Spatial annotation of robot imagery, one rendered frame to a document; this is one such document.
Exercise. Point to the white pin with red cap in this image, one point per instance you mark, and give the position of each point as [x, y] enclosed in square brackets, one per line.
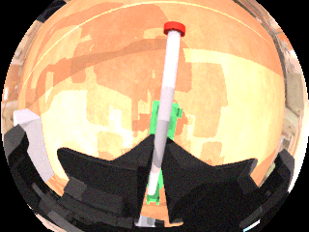
[174, 31]

